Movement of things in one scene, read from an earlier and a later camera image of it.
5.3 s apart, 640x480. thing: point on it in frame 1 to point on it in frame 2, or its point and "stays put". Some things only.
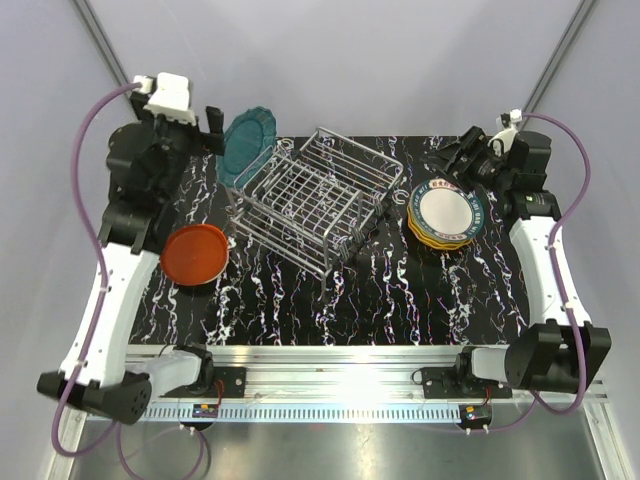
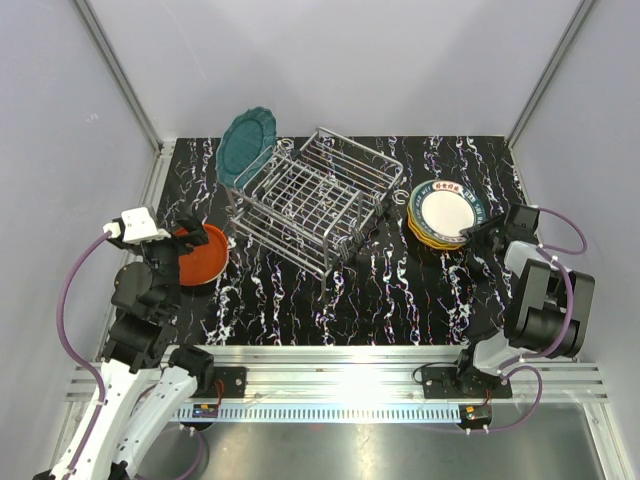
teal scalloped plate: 248,142 stays put
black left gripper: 212,141 to 197,236
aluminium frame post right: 561,49 stays put
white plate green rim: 445,210 stays put
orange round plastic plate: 195,255 stays put
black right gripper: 473,146 to 476,233
